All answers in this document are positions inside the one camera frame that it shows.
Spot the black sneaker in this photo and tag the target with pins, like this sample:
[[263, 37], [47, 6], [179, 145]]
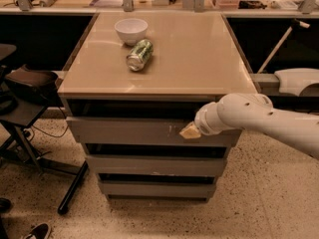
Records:
[[41, 231]]

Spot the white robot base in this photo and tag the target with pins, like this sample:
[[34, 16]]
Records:
[[295, 81]]

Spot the white bowl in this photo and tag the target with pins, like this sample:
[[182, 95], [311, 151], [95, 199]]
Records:
[[131, 30]]

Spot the grey drawer cabinet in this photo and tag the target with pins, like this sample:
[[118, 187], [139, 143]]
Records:
[[194, 62]]

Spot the grey middle drawer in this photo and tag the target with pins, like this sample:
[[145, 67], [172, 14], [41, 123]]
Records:
[[156, 166]]

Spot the white stick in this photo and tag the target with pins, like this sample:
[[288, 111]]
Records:
[[295, 24]]

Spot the grey top drawer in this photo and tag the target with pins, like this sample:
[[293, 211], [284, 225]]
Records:
[[143, 132]]

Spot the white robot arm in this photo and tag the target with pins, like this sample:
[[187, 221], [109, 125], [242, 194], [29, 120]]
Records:
[[256, 112]]

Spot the black side stand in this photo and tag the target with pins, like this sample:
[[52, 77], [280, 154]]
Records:
[[16, 116]]

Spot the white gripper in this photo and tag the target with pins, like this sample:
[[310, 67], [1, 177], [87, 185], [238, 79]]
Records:
[[201, 122]]

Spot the dark bag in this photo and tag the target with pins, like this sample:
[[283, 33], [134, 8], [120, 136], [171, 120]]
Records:
[[36, 87]]

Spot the green soda can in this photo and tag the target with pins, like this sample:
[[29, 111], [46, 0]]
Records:
[[139, 55]]

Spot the grey drawer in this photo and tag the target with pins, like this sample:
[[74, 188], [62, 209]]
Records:
[[143, 132], [156, 166], [157, 190]]

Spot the grey bottom drawer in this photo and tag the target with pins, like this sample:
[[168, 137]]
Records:
[[157, 190]]

